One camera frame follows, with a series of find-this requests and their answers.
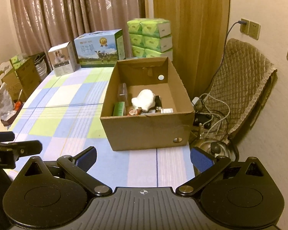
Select grey power cable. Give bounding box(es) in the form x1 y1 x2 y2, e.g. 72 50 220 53
212 20 243 82

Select red orange snack packet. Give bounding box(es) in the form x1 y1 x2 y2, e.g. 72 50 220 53
127 108 142 116

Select crumpled white plastic bag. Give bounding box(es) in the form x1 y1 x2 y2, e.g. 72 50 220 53
0 82 16 121

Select black items plastic bag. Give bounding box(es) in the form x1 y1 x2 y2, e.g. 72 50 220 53
118 83 128 104

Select white beige product box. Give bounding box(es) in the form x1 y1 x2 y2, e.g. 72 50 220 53
48 42 78 77

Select brown cardboard boxes stack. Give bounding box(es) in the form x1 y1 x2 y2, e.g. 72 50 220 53
0 52 48 102

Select dark tray with items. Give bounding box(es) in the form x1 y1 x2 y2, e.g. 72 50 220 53
1 100 24 127

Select checked bed sheet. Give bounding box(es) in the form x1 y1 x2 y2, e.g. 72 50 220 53
10 67 194 188

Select long white green box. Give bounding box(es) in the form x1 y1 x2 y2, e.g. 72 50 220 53
161 108 174 114

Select metal kettle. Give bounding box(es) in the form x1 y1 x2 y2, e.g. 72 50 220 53
191 138 231 158

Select brown curtain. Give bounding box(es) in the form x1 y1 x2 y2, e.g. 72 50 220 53
10 0 145 57

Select green white small box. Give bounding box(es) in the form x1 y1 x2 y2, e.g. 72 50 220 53
112 101 126 116

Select blue milk carton case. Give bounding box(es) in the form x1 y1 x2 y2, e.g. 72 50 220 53
74 29 126 68

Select white knit sock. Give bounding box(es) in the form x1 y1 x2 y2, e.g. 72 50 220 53
132 89 156 112

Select open cardboard box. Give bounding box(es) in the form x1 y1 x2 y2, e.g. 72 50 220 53
100 57 194 151

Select white power strip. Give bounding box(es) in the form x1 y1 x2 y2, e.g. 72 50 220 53
191 97 203 111

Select quilted beige chair cover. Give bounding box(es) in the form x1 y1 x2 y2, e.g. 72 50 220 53
203 39 277 139

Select wall socket plate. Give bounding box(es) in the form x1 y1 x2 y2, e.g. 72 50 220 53
239 19 250 35
249 21 261 40

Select green tissue pack stack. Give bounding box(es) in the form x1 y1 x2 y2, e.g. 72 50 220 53
127 18 173 60

